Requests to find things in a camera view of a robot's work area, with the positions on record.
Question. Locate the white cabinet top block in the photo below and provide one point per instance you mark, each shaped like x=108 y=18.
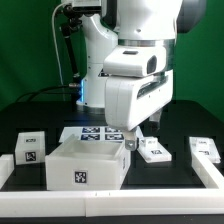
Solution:
x=30 y=148

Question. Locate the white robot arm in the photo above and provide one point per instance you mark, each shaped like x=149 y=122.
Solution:
x=130 y=59

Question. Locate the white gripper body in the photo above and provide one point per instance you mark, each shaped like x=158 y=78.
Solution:
x=129 y=101

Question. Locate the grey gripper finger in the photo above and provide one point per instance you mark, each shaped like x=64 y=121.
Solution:
x=154 y=121
x=131 y=141

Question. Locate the white cabinet body box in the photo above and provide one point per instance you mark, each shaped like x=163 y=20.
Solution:
x=87 y=165

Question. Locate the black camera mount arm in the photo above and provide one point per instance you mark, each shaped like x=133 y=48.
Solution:
x=73 y=25

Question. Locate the white sheet with markers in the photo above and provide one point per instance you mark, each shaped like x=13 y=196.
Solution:
x=92 y=133

